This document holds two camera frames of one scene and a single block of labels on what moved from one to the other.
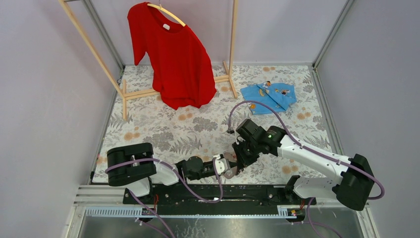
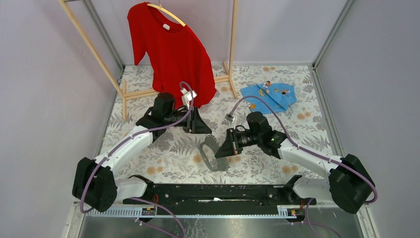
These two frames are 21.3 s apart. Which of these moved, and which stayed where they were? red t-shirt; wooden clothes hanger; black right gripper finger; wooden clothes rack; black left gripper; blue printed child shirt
Moved: black right gripper finger; black left gripper
Stayed: blue printed child shirt; wooden clothes hanger; wooden clothes rack; red t-shirt
